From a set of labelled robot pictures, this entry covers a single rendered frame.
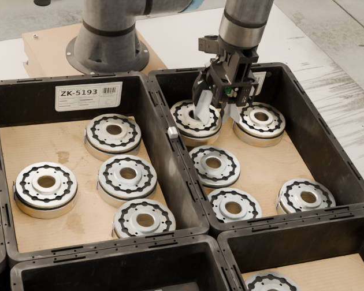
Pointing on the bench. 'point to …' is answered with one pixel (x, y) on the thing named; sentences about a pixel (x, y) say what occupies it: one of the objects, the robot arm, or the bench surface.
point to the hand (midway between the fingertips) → (210, 117)
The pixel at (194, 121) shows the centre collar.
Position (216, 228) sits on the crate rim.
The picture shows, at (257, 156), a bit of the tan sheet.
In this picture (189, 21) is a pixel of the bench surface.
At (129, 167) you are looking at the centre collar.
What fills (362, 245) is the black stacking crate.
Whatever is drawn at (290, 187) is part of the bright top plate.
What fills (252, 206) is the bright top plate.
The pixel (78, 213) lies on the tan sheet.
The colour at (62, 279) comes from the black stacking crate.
